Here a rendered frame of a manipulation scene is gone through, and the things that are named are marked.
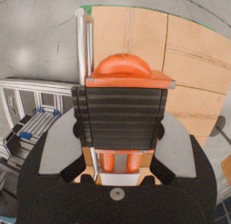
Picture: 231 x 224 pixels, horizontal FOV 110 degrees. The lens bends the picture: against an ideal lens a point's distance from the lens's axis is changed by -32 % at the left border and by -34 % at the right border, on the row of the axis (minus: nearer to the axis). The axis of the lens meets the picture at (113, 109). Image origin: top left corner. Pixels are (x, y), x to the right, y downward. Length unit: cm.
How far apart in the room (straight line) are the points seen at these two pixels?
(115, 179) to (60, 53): 126
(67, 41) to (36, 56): 41
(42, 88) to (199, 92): 130
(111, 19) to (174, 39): 34
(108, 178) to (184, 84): 68
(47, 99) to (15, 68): 75
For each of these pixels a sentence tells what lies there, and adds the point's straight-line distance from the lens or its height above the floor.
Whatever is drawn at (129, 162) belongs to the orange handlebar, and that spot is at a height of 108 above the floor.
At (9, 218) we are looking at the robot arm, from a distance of 61.
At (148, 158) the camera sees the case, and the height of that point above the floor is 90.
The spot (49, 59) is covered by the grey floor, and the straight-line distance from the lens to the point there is 141.
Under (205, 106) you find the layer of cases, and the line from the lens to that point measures 94.
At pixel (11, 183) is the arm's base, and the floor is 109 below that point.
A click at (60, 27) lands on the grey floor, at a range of 135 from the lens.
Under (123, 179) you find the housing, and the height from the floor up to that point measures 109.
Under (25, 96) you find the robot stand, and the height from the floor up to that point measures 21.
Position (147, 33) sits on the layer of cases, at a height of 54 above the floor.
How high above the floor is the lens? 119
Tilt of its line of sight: 62 degrees down
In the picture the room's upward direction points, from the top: 174 degrees counter-clockwise
